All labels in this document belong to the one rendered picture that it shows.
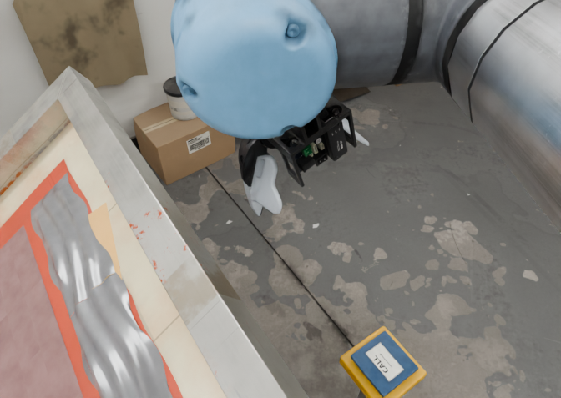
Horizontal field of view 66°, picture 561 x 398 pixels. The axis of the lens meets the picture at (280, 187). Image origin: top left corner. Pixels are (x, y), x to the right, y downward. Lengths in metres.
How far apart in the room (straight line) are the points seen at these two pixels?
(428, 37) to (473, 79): 0.04
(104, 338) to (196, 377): 0.11
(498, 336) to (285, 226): 1.15
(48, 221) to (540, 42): 0.53
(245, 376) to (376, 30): 0.24
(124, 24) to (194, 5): 2.34
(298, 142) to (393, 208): 2.20
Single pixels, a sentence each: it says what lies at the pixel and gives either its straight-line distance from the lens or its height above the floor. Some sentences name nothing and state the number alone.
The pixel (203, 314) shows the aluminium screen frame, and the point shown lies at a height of 1.55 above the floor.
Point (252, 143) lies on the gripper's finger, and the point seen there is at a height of 1.58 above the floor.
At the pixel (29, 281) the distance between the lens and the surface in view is 0.59.
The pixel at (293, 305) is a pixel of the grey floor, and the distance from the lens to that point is 2.13.
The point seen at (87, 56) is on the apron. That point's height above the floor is 0.73.
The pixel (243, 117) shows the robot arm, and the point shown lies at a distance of 0.21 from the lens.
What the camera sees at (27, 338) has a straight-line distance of 0.56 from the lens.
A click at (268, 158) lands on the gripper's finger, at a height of 1.56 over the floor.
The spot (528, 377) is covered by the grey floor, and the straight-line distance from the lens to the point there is 2.25.
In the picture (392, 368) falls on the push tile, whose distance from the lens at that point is 0.99.
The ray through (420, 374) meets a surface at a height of 0.95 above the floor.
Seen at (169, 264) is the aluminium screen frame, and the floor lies 1.55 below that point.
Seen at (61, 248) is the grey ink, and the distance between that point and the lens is 0.56.
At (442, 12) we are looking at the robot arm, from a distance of 0.23.
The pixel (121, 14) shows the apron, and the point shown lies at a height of 0.89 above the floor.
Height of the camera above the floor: 1.86
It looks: 46 degrees down
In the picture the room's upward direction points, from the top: straight up
